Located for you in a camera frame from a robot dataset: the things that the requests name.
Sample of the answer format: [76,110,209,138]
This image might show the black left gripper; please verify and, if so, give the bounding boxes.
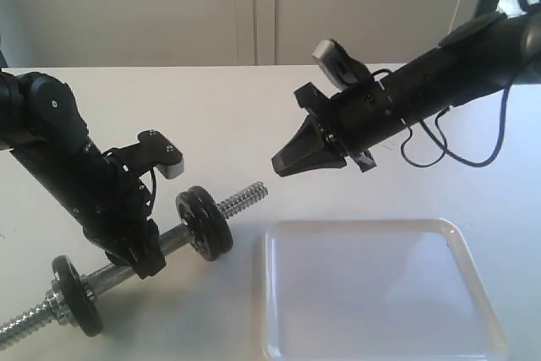
[84,156,166,279]

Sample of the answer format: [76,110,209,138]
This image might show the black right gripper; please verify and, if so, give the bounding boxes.
[271,81,410,175]

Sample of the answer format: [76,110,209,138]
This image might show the chrome threaded dumbbell bar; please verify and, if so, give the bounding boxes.
[1,181,268,350]

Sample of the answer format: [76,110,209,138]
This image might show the black weight plate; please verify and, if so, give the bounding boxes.
[189,186,233,254]
[176,191,221,262]
[52,255,103,337]

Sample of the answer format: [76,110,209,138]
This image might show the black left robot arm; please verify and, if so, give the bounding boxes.
[1,72,167,279]

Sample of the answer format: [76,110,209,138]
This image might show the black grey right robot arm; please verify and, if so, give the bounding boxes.
[271,9,540,177]

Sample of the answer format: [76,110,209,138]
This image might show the chrome spinlock collar nut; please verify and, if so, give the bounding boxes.
[45,287,75,326]

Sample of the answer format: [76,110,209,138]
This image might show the white plastic tray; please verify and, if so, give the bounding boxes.
[260,219,511,360]

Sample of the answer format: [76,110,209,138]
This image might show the white cabinet doors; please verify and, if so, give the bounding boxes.
[1,0,479,67]

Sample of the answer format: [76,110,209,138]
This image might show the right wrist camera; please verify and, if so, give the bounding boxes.
[312,39,371,90]

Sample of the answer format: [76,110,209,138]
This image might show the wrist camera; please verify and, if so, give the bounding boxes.
[104,129,184,179]
[312,39,371,90]

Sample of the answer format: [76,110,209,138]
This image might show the black left camera cable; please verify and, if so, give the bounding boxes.
[141,166,158,221]

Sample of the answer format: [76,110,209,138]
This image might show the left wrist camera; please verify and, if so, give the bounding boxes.
[104,129,184,179]

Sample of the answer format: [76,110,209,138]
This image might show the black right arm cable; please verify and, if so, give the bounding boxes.
[399,77,512,167]

